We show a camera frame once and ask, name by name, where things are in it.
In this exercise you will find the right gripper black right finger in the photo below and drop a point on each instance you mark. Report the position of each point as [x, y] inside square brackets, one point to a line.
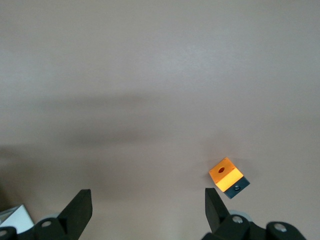
[217, 217]

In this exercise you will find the white drawer cabinet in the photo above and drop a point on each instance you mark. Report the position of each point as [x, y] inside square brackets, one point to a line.
[15, 220]

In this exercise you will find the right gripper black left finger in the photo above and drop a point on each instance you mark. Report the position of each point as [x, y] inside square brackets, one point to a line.
[75, 215]

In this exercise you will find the orange box with black base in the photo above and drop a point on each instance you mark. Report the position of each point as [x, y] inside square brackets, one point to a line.
[225, 175]

